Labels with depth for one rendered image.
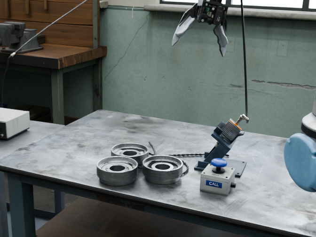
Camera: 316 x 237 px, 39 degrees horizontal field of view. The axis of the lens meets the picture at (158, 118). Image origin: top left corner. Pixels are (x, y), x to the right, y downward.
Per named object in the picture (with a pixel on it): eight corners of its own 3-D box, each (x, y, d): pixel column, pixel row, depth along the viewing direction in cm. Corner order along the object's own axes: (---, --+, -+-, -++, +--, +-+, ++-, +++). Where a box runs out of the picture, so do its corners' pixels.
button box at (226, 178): (199, 190, 109) (200, 172, 108) (207, 179, 115) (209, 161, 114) (231, 197, 106) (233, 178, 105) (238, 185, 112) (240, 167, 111)
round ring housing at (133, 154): (122, 173, 117) (122, 159, 116) (104, 160, 126) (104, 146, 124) (155, 165, 123) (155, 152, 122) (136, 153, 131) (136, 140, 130)
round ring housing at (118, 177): (110, 191, 107) (110, 176, 106) (89, 176, 115) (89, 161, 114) (145, 180, 113) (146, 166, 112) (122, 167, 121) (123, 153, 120)
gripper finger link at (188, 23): (168, 39, 118) (194, 15, 117) (164, 36, 123) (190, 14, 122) (175, 48, 119) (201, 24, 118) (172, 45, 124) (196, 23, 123)
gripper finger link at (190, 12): (175, 21, 121) (200, -1, 120) (174, 21, 122) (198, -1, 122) (186, 35, 122) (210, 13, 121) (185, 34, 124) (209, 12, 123)
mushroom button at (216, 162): (207, 179, 109) (209, 161, 108) (212, 173, 113) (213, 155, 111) (223, 183, 108) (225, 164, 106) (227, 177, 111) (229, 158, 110)
